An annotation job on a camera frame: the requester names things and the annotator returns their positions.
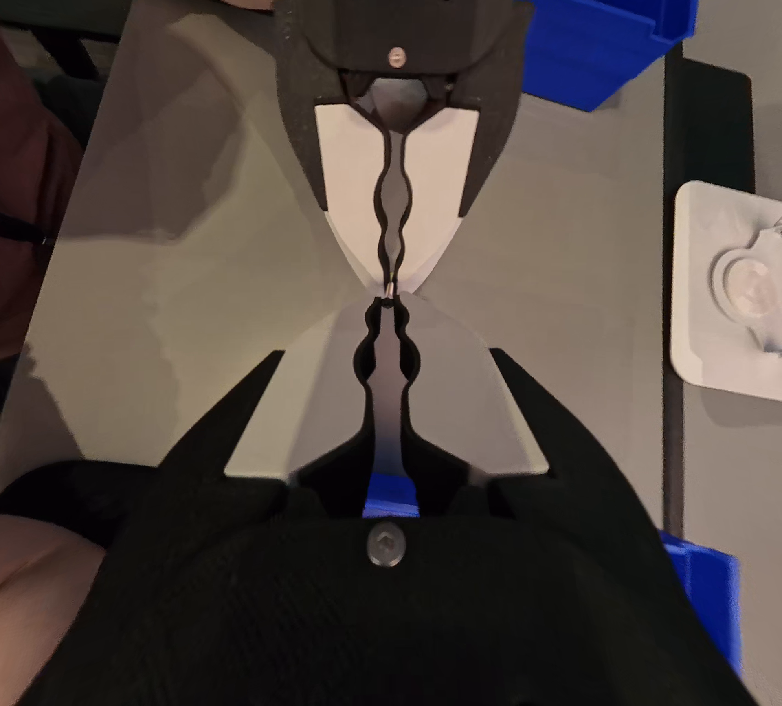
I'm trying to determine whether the white stand base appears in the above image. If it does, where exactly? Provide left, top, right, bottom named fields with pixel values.
left=670, top=180, right=782, bottom=402

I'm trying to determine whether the blue divided plastic bin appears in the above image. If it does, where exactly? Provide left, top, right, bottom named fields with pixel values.
left=513, top=0, right=703, bottom=113

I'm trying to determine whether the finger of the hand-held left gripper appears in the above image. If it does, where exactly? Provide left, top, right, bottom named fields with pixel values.
left=313, top=103, right=395, bottom=291
left=391, top=106, right=481, bottom=297

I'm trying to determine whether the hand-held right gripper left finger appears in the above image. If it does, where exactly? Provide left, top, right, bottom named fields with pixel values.
left=224, top=297, right=384, bottom=517

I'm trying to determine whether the person's right forearm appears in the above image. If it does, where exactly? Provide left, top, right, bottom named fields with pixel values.
left=0, top=513, right=108, bottom=706

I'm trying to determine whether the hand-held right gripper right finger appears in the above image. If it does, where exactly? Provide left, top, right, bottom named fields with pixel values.
left=391, top=295, right=551, bottom=517

